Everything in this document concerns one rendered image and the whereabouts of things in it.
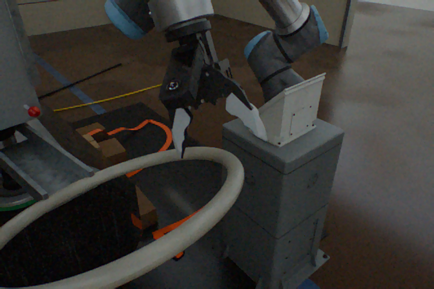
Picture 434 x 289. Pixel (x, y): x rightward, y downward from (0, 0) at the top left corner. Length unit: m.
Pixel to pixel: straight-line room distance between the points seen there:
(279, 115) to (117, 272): 1.04
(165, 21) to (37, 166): 0.64
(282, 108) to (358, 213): 1.33
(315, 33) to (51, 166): 1.03
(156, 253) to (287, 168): 0.98
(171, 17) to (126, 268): 0.33
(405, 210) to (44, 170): 2.25
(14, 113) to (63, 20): 5.89
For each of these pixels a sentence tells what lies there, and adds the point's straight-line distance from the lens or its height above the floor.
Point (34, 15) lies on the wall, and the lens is 6.86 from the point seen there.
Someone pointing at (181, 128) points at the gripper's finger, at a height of 1.35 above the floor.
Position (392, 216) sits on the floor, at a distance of 2.59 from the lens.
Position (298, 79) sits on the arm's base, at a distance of 1.46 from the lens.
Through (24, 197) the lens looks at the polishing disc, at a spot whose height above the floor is 0.88.
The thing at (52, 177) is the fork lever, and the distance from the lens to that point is 0.98.
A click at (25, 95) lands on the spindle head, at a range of 1.15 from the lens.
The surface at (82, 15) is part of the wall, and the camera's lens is 7.08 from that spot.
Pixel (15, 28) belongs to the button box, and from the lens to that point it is 1.09.
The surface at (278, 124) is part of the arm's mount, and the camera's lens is 1.40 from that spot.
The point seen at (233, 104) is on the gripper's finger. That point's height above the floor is 1.40.
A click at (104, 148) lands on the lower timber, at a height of 0.15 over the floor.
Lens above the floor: 1.62
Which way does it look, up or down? 33 degrees down
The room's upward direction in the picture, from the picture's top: straight up
